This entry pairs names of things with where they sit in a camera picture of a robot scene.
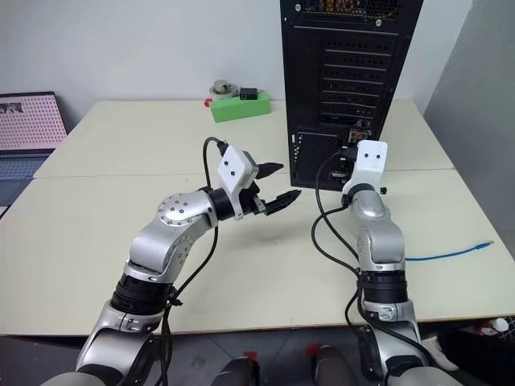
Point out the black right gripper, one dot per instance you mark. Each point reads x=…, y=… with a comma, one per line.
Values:
x=346, y=171

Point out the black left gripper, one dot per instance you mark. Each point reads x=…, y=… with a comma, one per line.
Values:
x=252, y=199

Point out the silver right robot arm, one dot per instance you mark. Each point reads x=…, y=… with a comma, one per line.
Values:
x=382, y=241

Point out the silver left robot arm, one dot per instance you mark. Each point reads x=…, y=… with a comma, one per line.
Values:
x=181, y=209

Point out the black computer tower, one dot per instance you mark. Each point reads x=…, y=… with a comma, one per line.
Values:
x=346, y=92

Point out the green rectangular block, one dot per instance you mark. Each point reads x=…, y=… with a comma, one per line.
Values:
x=241, y=107

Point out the small black box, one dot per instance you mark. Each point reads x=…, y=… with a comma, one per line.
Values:
x=249, y=93

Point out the small red block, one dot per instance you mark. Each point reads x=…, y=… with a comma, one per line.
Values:
x=207, y=101

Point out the grey tape roll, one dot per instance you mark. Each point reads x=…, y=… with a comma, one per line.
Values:
x=222, y=89

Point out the grey partition panel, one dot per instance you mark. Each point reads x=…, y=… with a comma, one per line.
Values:
x=470, y=120

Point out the dark rounded shape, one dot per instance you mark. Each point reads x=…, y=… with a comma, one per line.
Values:
x=237, y=373

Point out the white crumpled cloth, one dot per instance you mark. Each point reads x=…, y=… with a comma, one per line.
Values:
x=438, y=354

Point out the white bottle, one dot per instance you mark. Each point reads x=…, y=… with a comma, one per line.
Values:
x=499, y=324

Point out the black bag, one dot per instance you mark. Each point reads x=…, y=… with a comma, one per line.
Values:
x=483, y=354

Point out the laptop with pink screen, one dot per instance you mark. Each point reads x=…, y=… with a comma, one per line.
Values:
x=28, y=124

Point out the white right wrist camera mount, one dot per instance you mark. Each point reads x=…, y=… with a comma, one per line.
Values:
x=370, y=157

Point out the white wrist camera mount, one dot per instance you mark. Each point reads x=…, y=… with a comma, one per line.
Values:
x=233, y=169
x=370, y=157

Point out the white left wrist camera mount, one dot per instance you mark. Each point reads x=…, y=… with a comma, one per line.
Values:
x=233, y=169

